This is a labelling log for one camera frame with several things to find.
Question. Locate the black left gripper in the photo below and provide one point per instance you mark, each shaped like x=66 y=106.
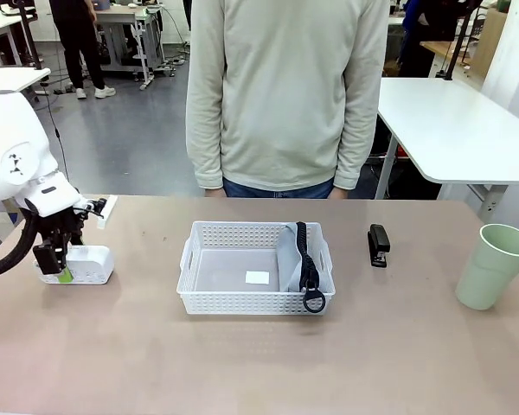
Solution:
x=58 y=225

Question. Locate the white power strip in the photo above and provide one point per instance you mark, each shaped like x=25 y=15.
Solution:
x=91 y=263

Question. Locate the black stapler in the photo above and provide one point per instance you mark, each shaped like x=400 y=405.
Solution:
x=378 y=246

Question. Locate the person's left forearm beige sleeve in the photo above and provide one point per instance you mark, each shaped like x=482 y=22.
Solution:
x=356 y=138

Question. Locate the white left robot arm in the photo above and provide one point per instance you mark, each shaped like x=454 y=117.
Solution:
x=13 y=138

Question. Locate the person's right forearm beige sleeve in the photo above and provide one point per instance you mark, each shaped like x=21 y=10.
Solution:
x=201 y=142

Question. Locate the white perforated plastic basket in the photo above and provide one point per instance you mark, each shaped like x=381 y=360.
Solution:
x=225 y=298

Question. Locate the person's right hand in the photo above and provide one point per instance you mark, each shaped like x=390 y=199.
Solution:
x=214 y=193

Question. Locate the person's left hand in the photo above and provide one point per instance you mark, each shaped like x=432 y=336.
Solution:
x=340 y=193

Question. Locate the small white table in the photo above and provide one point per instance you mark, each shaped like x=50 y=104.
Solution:
x=8 y=78

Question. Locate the white label sticker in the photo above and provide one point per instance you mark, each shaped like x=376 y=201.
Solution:
x=257 y=277

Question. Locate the bystander in black clothes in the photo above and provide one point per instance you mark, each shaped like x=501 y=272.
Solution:
x=80 y=43

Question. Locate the black vertical pole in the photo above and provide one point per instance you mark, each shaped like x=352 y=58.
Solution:
x=28 y=34

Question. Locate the grey workbench desk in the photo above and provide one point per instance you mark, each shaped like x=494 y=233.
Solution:
x=130 y=39

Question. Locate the blue jeans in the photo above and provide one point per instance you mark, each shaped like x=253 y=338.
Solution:
x=277 y=190

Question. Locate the white background desk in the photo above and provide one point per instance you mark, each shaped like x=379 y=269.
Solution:
x=0 y=26

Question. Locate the beige sweater torso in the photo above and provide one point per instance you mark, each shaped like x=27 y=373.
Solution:
x=285 y=86

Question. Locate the large white table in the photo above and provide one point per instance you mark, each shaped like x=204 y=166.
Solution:
x=450 y=125

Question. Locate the bystander in dark blue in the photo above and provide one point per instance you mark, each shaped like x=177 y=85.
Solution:
x=428 y=34

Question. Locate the pale green plastic cup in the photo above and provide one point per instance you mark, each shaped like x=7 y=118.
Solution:
x=488 y=268

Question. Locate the wooden top table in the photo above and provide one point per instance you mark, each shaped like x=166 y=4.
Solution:
x=441 y=49

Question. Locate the black slanted stand pole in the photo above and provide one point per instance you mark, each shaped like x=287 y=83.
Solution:
x=458 y=39

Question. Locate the brown cardboard panel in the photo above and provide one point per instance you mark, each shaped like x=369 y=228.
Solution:
x=488 y=39

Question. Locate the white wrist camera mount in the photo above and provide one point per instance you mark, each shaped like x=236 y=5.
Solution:
x=107 y=212

